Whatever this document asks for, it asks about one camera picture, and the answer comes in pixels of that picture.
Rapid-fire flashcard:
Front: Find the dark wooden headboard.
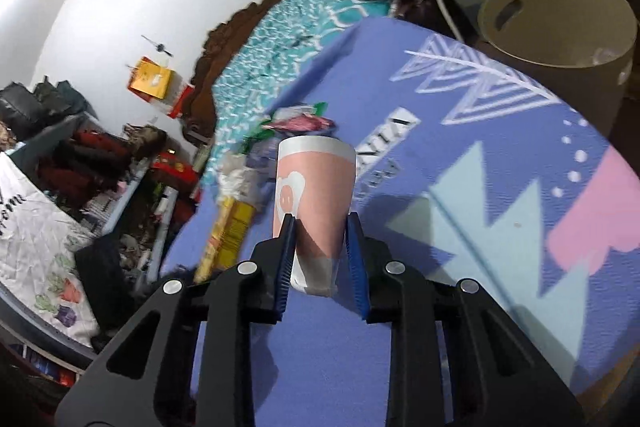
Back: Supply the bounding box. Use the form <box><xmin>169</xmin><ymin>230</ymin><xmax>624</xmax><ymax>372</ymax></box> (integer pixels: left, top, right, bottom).
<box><xmin>181</xmin><ymin>0</ymin><xmax>293</xmax><ymax>142</ymax></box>

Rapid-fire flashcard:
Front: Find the white printed cloth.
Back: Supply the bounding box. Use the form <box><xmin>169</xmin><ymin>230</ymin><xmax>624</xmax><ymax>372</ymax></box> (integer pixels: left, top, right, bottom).
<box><xmin>0</xmin><ymin>152</ymin><xmax>101</xmax><ymax>348</ymax></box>

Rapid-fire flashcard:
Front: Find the beige round bin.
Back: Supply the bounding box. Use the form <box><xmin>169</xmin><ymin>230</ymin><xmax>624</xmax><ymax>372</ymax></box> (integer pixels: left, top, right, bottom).
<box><xmin>476</xmin><ymin>0</ymin><xmax>640</xmax><ymax>138</ymax></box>

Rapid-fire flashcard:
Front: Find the pink paper cup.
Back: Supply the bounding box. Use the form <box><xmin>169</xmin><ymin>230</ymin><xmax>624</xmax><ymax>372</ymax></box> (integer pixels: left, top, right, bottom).
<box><xmin>272</xmin><ymin>136</ymin><xmax>357</xmax><ymax>297</ymax></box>

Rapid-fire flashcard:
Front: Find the green white snack packet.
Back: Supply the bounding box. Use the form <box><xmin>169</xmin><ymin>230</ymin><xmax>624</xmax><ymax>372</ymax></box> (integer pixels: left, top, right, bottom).
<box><xmin>242</xmin><ymin>102</ymin><xmax>328</xmax><ymax>152</ymax></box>

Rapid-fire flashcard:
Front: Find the brown handbag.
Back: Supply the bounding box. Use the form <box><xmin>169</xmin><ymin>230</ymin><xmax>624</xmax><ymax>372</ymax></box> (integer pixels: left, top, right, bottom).
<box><xmin>131</xmin><ymin>123</ymin><xmax>169</xmax><ymax>160</ymax></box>

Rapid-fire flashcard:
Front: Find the pink foil wrapper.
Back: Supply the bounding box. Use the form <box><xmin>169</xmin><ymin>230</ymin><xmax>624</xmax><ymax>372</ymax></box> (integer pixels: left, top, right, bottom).
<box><xmin>264</xmin><ymin>113</ymin><xmax>337</xmax><ymax>134</ymax></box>

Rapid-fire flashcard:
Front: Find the red printed box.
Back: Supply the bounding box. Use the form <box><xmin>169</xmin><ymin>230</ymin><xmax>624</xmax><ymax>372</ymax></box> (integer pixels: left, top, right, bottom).
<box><xmin>151</xmin><ymin>153</ymin><xmax>199</xmax><ymax>188</ymax></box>

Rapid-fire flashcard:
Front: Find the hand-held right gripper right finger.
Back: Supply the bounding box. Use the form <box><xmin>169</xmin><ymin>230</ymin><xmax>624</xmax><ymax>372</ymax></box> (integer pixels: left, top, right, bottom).
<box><xmin>345</xmin><ymin>212</ymin><xmax>586</xmax><ymax>427</ymax></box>

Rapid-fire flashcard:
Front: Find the dark wall hanging ornament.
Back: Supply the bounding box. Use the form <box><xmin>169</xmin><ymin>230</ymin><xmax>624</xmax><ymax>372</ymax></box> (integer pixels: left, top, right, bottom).
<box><xmin>141</xmin><ymin>35</ymin><xmax>174</xmax><ymax>58</ymax></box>

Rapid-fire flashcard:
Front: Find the yellow snack packet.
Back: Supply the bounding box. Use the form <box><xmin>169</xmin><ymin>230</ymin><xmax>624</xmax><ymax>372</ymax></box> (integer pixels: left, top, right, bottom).
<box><xmin>194</xmin><ymin>196</ymin><xmax>257</xmax><ymax>284</ymax></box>

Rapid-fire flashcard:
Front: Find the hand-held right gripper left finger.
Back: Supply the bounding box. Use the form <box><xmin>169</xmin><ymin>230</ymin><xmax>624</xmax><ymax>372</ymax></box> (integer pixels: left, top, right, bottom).
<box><xmin>54</xmin><ymin>213</ymin><xmax>301</xmax><ymax>427</ymax></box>

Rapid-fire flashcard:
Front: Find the grey metal shelf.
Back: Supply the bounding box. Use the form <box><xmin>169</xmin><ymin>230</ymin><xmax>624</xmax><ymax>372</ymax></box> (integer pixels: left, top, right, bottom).
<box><xmin>10</xmin><ymin>112</ymin><xmax>176</xmax><ymax>268</ymax></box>

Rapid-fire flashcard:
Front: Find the teal patterned bedspread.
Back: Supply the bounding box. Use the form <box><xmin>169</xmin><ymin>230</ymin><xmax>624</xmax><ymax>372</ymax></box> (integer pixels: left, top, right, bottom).
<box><xmin>200</xmin><ymin>0</ymin><xmax>396</xmax><ymax>188</ymax></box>

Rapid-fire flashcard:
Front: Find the yellow red wall calendar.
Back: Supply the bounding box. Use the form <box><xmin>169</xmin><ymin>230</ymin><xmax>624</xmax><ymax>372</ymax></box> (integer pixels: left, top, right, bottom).
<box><xmin>126</xmin><ymin>56</ymin><xmax>196</xmax><ymax>118</ymax></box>

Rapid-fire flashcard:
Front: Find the pile of dark bags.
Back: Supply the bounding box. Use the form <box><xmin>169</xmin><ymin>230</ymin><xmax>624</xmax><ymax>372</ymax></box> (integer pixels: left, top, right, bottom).
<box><xmin>0</xmin><ymin>78</ymin><xmax>87</xmax><ymax>138</ymax></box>

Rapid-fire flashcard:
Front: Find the pile of red clothes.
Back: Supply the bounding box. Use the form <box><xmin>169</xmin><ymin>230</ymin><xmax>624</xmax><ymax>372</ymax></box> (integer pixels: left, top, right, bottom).
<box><xmin>39</xmin><ymin>131</ymin><xmax>132</xmax><ymax>208</ymax></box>

